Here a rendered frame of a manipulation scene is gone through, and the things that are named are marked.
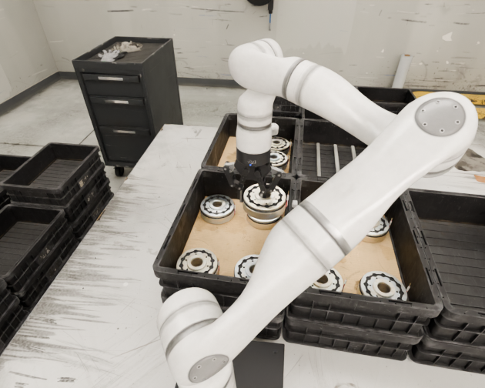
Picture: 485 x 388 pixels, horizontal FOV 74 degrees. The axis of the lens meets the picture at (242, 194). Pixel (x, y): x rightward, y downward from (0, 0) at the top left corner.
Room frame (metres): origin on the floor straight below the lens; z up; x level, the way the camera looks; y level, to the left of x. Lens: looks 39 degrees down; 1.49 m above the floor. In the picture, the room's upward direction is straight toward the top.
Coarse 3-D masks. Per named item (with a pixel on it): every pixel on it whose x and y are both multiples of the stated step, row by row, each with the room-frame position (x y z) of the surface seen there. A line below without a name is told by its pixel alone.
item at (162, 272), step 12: (204, 168) 0.82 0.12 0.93; (192, 192) 0.70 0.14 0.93; (180, 216) 0.60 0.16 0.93; (168, 240) 0.53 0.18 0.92; (156, 264) 0.45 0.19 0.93; (156, 276) 0.43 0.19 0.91; (168, 276) 0.43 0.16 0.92; (180, 276) 0.42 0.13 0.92; (192, 276) 0.42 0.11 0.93; (204, 276) 0.42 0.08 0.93; (216, 276) 0.42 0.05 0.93; (228, 276) 0.42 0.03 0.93; (228, 288) 0.40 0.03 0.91; (240, 288) 0.40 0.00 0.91
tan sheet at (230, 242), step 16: (240, 208) 0.75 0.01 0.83; (208, 224) 0.68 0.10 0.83; (224, 224) 0.68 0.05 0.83; (240, 224) 0.68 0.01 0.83; (192, 240) 0.61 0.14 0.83; (208, 240) 0.61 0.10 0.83; (224, 240) 0.61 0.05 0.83; (240, 240) 0.61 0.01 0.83; (256, 240) 0.61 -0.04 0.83; (224, 256) 0.56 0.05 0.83; (240, 256) 0.56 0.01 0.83; (224, 272) 0.51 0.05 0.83
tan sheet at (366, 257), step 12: (384, 216) 0.71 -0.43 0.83; (384, 240) 0.61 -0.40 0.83; (360, 252) 0.57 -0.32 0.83; (372, 252) 0.57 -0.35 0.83; (384, 252) 0.57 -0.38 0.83; (336, 264) 0.53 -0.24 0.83; (348, 264) 0.53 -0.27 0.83; (360, 264) 0.53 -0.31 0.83; (372, 264) 0.53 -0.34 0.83; (384, 264) 0.53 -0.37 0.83; (396, 264) 0.53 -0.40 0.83; (348, 276) 0.49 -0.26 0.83; (360, 276) 0.49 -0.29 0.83; (396, 276) 0.49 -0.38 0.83; (348, 288) 0.46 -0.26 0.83
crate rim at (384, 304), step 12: (300, 180) 0.76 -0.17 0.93; (312, 180) 0.76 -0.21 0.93; (324, 180) 0.76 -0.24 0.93; (300, 192) 0.70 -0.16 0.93; (408, 216) 0.60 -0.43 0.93; (420, 252) 0.48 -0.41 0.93; (432, 276) 0.42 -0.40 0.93; (312, 288) 0.39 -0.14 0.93; (432, 288) 0.39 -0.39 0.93; (312, 300) 0.38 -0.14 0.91; (324, 300) 0.37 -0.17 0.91; (336, 300) 0.37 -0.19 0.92; (348, 300) 0.36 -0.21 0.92; (360, 300) 0.36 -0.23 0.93; (372, 300) 0.36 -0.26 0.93; (384, 300) 0.36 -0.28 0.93; (396, 300) 0.36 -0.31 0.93; (396, 312) 0.35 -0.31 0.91; (408, 312) 0.34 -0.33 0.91; (420, 312) 0.34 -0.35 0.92; (432, 312) 0.34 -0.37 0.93
